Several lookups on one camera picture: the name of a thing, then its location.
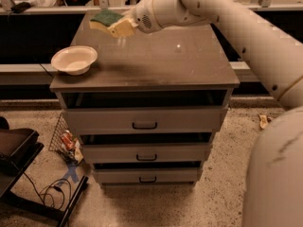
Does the bottom grey drawer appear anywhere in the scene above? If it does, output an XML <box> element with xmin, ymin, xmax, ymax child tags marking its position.
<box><xmin>92</xmin><ymin>167</ymin><xmax>202</xmax><ymax>184</ymax></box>

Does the grey drawer cabinet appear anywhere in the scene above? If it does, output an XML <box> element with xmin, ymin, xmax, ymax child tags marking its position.
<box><xmin>50</xmin><ymin>19</ymin><xmax>239</xmax><ymax>171</ymax></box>

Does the blue tape cross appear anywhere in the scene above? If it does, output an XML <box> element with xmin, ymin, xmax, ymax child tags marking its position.
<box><xmin>63</xmin><ymin>165</ymin><xmax>79</xmax><ymax>183</ymax></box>

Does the yellow cardboard trash pile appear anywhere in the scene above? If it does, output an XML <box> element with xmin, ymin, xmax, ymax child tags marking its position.
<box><xmin>258</xmin><ymin>114</ymin><xmax>272</xmax><ymax>130</ymax></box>

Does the black cart stand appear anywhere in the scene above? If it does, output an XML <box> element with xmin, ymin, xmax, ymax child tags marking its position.
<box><xmin>0</xmin><ymin>116</ymin><xmax>88</xmax><ymax>227</ymax></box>

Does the white paper bowl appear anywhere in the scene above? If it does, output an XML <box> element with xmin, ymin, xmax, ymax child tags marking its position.
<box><xmin>51</xmin><ymin>45</ymin><xmax>98</xmax><ymax>76</ymax></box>

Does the top grey drawer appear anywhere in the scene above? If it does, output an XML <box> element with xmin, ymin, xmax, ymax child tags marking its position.
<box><xmin>62</xmin><ymin>107</ymin><xmax>227</xmax><ymax>135</ymax></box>

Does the wire mesh basket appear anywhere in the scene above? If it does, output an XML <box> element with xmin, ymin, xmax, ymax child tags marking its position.
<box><xmin>48</xmin><ymin>114</ymin><xmax>83</xmax><ymax>166</ymax></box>

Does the green and yellow sponge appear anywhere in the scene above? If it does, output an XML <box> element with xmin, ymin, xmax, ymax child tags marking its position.
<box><xmin>89</xmin><ymin>9</ymin><xmax>122</xmax><ymax>34</ymax></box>

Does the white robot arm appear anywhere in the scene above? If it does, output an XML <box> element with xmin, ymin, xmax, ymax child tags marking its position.
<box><xmin>109</xmin><ymin>0</ymin><xmax>303</xmax><ymax>227</ymax></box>

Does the grey drawer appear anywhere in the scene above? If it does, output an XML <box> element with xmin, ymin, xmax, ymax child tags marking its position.
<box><xmin>81</xmin><ymin>143</ymin><xmax>212</xmax><ymax>164</ymax></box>
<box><xmin>92</xmin><ymin>167</ymin><xmax>202</xmax><ymax>184</ymax></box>
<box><xmin>62</xmin><ymin>107</ymin><xmax>227</xmax><ymax>135</ymax></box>

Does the middle grey drawer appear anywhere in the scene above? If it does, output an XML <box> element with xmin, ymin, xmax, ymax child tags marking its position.
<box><xmin>81</xmin><ymin>143</ymin><xmax>212</xmax><ymax>164</ymax></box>

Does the red snack packet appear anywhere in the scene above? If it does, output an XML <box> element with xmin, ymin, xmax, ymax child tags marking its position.
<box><xmin>61</xmin><ymin>131</ymin><xmax>75</xmax><ymax>151</ymax></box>

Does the black cable on floor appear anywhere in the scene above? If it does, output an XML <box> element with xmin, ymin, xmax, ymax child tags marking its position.
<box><xmin>22</xmin><ymin>172</ymin><xmax>73</xmax><ymax>211</ymax></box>

